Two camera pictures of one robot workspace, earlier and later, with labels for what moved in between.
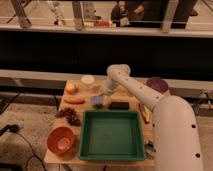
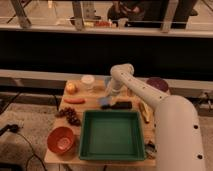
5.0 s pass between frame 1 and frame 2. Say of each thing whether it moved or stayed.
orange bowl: stayed
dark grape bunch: stayed
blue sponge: moved
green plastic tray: stayed
